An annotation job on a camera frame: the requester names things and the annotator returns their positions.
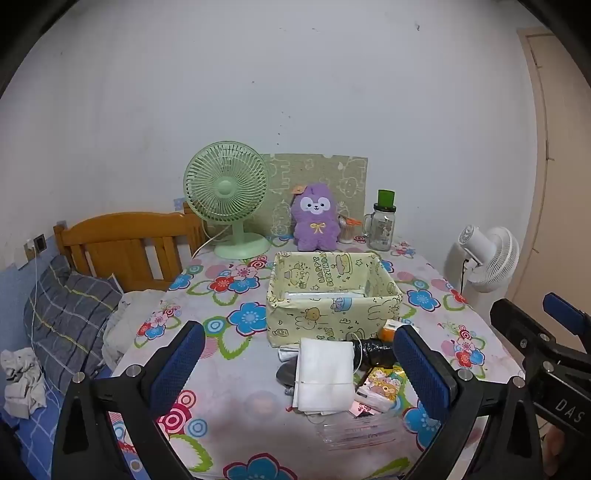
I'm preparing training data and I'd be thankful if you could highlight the blue checked bed sheet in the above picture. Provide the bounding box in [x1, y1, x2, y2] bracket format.
[0, 265, 139, 480]

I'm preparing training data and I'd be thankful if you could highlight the yellow cartoon printed storage box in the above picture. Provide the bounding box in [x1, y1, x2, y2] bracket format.
[266, 250, 404, 347]

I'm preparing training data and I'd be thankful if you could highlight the glass mug jar green lid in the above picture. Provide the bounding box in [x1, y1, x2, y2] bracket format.
[363, 189, 398, 251]

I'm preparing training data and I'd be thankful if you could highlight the white standing fan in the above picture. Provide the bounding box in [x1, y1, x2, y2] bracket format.
[458, 224, 520, 319]

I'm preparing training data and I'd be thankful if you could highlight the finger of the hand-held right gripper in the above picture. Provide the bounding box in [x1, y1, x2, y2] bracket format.
[490, 299, 555, 365]
[543, 292, 591, 335]

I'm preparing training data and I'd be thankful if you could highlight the purple plush toy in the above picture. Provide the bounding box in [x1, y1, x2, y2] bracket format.
[290, 183, 341, 252]

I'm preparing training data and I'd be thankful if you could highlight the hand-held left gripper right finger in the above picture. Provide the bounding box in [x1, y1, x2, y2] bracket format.
[392, 324, 546, 480]

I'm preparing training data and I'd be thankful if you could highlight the crumpled grey white cloth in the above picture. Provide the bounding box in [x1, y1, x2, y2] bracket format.
[0, 347, 47, 419]

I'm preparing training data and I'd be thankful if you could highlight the grey plaid pillow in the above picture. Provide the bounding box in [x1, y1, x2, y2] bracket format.
[24, 255, 124, 393]

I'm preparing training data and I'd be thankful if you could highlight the cotton swab container orange lid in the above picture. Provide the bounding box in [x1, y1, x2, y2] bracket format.
[338, 215, 363, 244]

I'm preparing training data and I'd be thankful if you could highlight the floral tablecloth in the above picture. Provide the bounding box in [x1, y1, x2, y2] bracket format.
[111, 235, 527, 480]

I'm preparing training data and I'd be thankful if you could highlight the wooden bed headboard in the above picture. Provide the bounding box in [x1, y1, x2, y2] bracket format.
[54, 203, 207, 292]

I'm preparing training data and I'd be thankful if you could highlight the yellow cartoon tissue packet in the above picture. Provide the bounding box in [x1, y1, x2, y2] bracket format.
[355, 364, 409, 411]

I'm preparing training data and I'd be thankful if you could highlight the beige door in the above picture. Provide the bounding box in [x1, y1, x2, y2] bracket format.
[517, 28, 591, 324]

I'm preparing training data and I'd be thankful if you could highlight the black fabric bundle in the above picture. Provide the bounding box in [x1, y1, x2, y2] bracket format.
[358, 338, 399, 370]

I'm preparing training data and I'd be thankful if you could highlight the green cartoon printed board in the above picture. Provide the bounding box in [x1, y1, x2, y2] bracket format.
[261, 154, 369, 241]

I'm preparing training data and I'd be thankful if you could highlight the clear plastic bag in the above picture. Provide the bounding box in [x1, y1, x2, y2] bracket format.
[314, 406, 402, 455]

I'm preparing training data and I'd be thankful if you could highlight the white bed cloth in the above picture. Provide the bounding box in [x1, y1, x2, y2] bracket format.
[102, 290, 169, 370]

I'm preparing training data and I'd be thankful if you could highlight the person's right hand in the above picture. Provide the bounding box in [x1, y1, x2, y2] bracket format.
[544, 422, 573, 478]

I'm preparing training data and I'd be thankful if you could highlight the green desk fan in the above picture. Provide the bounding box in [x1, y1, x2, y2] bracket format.
[183, 141, 271, 260]

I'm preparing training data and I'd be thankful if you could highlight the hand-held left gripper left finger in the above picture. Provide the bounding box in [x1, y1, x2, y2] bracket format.
[52, 320, 206, 480]

